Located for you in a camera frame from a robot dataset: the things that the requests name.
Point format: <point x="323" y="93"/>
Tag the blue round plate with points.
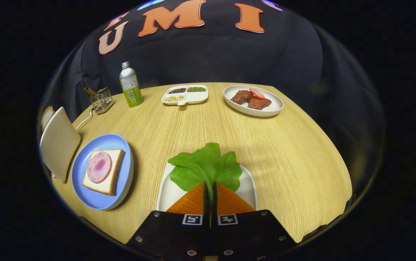
<point x="84" y="170"/>

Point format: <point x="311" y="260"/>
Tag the pile of green beans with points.
<point x="196" y="89"/>

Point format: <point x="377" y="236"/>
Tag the pile of yellow soybeans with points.
<point x="173" y="98"/>

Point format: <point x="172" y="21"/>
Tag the pink ham slice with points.
<point x="99" y="167"/>

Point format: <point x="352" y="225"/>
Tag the brown meat piece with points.
<point x="241" y="96"/>
<point x="259" y="103"/>

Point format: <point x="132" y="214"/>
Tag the green lettuce leaf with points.
<point x="200" y="166"/>

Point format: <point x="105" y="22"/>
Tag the toasted bread slice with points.
<point x="47" y="116"/>

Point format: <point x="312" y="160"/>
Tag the white square plate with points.
<point x="168" y="195"/>

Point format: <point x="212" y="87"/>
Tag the black backdrop cloth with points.
<point x="211" y="58"/>

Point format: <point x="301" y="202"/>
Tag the green label metal bottle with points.
<point x="130" y="87"/>

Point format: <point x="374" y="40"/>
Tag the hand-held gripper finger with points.
<point x="214" y="204"/>
<point x="205" y="204"/>

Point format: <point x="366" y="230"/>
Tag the pile of dark beans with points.
<point x="177" y="90"/>

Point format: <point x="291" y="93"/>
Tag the white toaster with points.
<point x="59" y="145"/>

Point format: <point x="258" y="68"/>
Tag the red tomato slice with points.
<point x="257" y="93"/>

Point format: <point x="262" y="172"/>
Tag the white oval plate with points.
<point x="273" y="105"/>

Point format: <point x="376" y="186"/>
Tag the white bread slice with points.
<point x="115" y="159"/>

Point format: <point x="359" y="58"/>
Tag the white divided dish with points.
<point x="197" y="97"/>

